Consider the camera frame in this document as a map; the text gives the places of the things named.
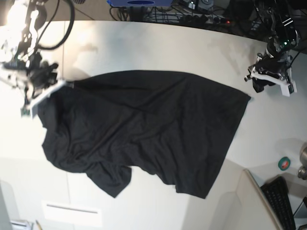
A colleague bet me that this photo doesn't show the blue box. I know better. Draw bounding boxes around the blue box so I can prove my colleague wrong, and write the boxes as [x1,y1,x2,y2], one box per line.
[107,0,173,7]

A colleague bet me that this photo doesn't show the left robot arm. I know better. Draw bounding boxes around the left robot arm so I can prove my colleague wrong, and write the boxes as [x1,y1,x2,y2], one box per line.
[244,0,300,97]

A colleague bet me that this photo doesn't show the black keyboard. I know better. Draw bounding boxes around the black keyboard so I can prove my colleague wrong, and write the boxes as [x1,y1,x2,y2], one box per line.
[260,176,296,230]

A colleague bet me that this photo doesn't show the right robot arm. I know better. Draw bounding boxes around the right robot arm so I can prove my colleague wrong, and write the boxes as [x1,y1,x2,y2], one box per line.
[0,0,75,104]

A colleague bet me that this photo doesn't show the black t-shirt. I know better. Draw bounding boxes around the black t-shirt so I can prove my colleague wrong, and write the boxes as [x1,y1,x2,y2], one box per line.
[38,70,250,199]

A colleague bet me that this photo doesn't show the black power strip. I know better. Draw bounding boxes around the black power strip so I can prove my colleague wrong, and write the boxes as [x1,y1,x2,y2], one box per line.
[179,14,233,26]

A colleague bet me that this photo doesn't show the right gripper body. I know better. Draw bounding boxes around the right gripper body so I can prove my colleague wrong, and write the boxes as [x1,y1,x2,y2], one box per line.
[24,54,59,98]

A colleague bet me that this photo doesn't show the metal cylinder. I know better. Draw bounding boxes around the metal cylinder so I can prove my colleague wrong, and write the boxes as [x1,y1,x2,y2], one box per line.
[297,147,307,181]

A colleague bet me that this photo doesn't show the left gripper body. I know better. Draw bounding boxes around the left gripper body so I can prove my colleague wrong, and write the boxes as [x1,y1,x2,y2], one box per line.
[249,50,293,90]

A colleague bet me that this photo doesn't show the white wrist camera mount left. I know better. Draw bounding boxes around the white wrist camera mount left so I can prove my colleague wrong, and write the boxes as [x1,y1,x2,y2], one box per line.
[244,67,297,97]

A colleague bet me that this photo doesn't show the green tape roll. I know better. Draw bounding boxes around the green tape roll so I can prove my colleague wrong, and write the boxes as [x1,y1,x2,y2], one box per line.
[278,157,291,171]

